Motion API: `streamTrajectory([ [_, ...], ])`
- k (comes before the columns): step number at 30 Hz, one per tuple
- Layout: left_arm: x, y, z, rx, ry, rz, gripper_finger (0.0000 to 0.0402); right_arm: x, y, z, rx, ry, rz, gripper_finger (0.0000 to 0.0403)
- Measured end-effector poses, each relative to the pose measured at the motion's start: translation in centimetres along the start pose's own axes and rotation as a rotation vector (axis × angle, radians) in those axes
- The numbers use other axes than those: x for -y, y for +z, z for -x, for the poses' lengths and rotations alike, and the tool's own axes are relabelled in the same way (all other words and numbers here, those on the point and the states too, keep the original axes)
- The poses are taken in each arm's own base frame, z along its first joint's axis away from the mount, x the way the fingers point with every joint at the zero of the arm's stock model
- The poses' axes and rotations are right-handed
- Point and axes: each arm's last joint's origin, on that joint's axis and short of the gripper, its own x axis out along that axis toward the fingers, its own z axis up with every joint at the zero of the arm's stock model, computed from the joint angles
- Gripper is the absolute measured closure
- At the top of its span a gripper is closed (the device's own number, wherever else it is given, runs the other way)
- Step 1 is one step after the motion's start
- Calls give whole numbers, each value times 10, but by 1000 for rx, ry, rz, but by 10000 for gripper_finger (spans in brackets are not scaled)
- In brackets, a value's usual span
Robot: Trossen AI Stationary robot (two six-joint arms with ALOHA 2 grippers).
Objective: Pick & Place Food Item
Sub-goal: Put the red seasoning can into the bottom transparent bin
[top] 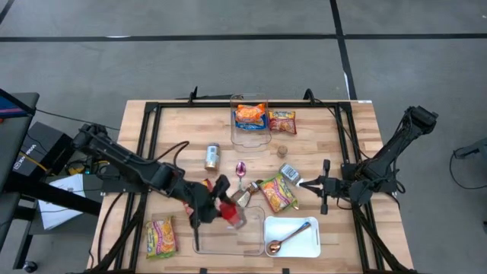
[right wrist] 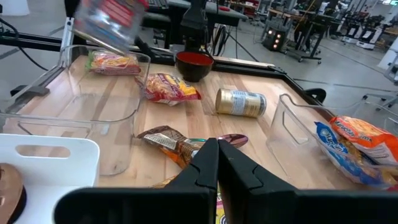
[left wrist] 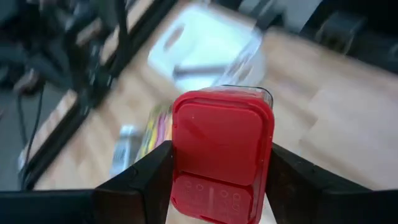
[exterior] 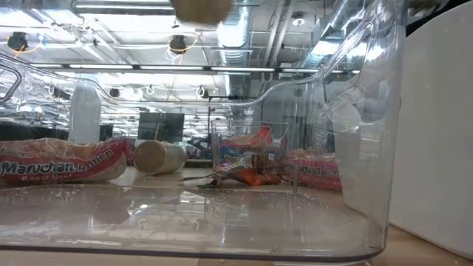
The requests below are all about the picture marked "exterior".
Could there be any silver ventilation duct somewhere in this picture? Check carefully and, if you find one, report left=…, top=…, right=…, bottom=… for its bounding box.
left=212, top=0, right=256, bottom=67

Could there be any blue ramen packet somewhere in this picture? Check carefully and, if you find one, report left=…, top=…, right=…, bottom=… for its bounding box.
left=220, top=146, right=256, bottom=160

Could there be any black ceiling cable reel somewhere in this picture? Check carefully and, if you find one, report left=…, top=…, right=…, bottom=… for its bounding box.
left=7, top=31, right=30, bottom=52
left=168, top=34, right=189, bottom=55

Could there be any white plastic tray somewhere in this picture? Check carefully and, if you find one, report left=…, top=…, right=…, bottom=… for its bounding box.
left=332, top=1, right=473, bottom=259

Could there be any lime chili ramen packet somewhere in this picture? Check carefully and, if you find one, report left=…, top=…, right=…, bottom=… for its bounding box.
left=282, top=149, right=343, bottom=192

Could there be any long ceiling light strip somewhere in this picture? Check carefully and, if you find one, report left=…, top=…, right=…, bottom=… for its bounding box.
left=33, top=64, right=359, bottom=74

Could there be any iridescent pink spoon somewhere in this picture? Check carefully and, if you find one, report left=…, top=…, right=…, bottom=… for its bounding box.
left=180, top=171, right=225, bottom=189

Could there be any orange ramen packet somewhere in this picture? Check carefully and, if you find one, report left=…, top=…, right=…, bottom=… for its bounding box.
left=220, top=126, right=275, bottom=149

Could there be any clear plastic storage bin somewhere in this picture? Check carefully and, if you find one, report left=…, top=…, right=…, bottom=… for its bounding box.
left=210, top=118, right=290, bottom=185
left=0, top=0, right=409, bottom=264

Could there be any white lid dried flakes jar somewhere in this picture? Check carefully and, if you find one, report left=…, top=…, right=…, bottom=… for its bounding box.
left=133, top=139, right=188, bottom=177

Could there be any black monitor screen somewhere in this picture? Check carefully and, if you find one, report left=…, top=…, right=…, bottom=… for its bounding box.
left=137, top=112, right=186, bottom=144

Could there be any red roast beef ramen packet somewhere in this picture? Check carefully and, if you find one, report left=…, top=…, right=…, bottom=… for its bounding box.
left=0, top=137, right=135, bottom=185

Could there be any white pillar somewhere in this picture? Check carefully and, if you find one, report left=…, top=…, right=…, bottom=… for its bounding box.
left=69, top=83, right=103, bottom=145

